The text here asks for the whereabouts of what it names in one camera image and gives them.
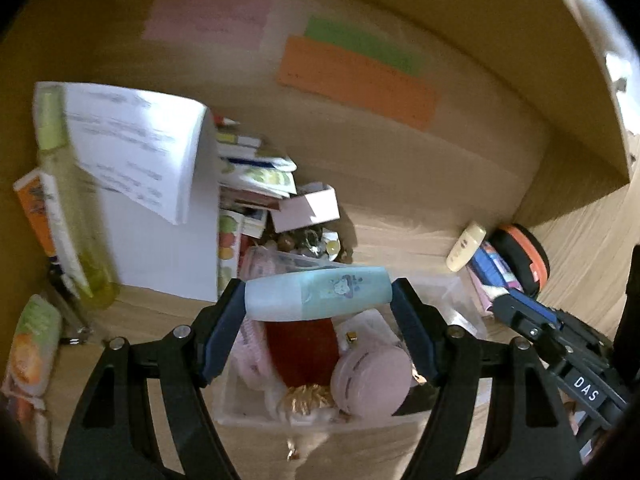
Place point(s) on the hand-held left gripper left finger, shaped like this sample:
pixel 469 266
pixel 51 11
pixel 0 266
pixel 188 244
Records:
pixel 225 330

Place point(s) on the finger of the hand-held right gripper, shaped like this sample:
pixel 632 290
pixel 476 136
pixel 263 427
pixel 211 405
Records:
pixel 527 330
pixel 537 310

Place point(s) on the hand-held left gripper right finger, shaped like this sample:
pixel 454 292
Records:
pixel 415 330

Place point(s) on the white cloth bag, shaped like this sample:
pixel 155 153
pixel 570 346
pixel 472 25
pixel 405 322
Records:
pixel 372 327

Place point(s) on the clear plastic storage box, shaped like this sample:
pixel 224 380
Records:
pixel 455 305

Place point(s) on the pink mini desk vacuum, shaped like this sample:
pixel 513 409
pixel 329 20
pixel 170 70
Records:
pixel 370 380

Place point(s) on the red pouch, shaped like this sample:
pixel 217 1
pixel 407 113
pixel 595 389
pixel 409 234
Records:
pixel 300 350

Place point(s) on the light blue bottle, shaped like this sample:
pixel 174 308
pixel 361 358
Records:
pixel 320 292

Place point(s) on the wooden desktop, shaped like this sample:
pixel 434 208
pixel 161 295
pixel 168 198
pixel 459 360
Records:
pixel 160 315

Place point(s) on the black orange round case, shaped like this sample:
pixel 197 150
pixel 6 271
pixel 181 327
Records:
pixel 525 255

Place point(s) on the pink notebook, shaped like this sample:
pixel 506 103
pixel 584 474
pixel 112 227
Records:
pixel 482 295

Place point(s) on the blue pencil case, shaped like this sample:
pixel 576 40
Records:
pixel 487 265

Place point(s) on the fruit print packet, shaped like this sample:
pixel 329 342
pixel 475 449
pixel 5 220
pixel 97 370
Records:
pixel 227 240

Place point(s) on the small cream bottle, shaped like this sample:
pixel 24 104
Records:
pixel 465 250

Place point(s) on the tall white box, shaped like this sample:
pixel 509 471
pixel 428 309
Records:
pixel 165 250

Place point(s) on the small pink white box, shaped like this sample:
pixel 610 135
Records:
pixel 310 210

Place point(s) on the stack of booklets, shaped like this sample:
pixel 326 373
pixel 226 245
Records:
pixel 250 170

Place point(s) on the yellow-green bottle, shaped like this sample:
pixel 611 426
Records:
pixel 75 220

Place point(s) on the orange green tube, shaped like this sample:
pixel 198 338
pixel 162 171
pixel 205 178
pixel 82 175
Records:
pixel 32 345

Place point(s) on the printed paper sheet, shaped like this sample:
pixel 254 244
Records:
pixel 135 145

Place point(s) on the orange white marker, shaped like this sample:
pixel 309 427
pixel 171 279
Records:
pixel 25 412

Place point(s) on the orange carton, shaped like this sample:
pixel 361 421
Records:
pixel 35 205

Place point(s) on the orange sticky note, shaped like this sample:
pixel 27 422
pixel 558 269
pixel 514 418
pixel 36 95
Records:
pixel 350 82

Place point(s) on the green sticky note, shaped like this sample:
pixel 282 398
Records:
pixel 360 42

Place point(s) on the pink sticky note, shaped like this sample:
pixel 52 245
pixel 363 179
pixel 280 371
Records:
pixel 210 15

